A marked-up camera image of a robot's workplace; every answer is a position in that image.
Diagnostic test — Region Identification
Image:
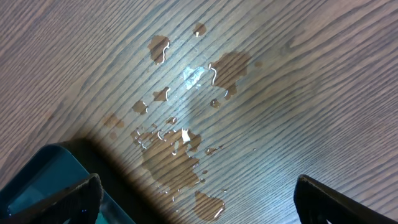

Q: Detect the black rectangular water tray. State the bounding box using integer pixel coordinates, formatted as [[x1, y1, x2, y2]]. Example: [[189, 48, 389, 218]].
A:
[[1, 142, 136, 223]]

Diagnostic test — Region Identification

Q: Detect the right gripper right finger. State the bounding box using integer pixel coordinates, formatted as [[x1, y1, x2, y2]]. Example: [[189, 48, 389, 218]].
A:
[[294, 175, 397, 224]]

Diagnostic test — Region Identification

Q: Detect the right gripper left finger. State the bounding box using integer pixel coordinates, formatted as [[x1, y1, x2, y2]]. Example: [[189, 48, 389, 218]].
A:
[[1, 173, 104, 224]]

